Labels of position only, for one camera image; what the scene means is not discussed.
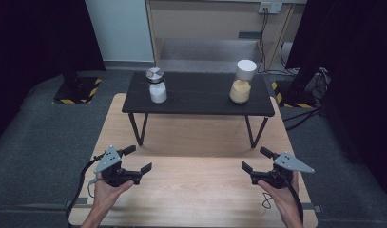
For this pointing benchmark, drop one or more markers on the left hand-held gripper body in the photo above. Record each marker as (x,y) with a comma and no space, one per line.
(108,160)

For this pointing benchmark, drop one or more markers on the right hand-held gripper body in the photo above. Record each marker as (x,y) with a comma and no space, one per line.
(291,163)

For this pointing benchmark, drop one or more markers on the silver-lidded jar of white powder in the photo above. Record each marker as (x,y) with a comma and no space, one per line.
(158,91)

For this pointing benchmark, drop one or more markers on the white-lidded jar of yellow powder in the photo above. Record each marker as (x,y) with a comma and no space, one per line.
(240,90)

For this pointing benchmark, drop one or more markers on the black shelf with metal legs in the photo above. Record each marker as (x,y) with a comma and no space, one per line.
(197,91)

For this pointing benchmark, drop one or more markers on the person's right hand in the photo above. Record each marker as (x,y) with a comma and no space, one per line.
(281,198)

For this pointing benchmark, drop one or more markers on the person's left hand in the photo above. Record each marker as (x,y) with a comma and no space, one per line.
(105,198)

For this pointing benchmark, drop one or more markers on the black stand base, yellow stripes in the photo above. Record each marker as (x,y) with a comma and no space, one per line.
(295,96)
(78,91)

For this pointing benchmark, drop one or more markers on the dark curtain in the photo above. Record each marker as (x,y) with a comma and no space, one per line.
(359,63)
(32,41)

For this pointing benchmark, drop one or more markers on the white panel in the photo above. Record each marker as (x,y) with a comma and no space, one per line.
(121,28)

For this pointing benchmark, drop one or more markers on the grey metal bracket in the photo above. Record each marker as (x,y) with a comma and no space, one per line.
(313,208)
(76,201)

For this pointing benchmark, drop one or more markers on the white wall socket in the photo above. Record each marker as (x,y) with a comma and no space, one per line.
(270,7)

